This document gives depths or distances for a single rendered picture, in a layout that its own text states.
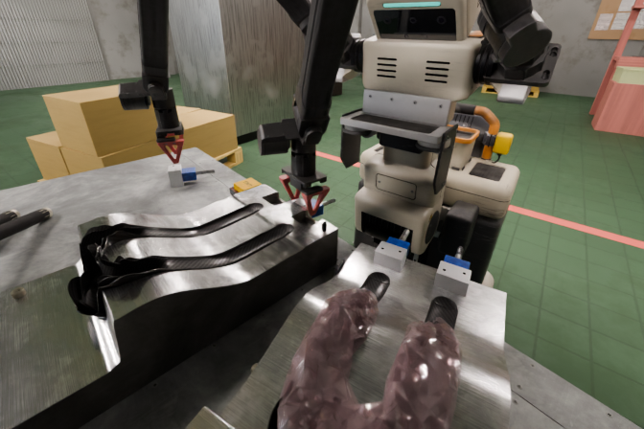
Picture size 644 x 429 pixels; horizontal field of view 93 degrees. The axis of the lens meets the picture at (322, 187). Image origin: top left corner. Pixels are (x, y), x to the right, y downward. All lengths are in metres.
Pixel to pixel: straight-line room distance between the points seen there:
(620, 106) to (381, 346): 5.74
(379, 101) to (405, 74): 0.09
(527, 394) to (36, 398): 0.60
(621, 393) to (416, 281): 1.36
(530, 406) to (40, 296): 0.72
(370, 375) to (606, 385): 1.49
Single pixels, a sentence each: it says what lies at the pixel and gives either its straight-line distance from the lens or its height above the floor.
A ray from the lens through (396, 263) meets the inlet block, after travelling 0.57.
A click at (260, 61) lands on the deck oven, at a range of 3.88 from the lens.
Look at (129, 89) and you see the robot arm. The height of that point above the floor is 1.09.
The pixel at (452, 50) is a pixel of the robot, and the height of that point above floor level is 1.20.
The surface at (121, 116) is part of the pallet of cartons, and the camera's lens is 2.43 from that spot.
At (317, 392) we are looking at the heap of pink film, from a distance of 0.39.
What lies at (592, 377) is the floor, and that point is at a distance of 1.82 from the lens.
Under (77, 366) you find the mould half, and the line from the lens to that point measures 0.53.
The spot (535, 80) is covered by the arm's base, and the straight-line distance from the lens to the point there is 0.76.
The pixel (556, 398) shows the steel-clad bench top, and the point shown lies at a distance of 0.59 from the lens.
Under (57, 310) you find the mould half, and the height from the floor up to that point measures 0.86.
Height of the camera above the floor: 1.23
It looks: 27 degrees down
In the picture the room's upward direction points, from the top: 1 degrees clockwise
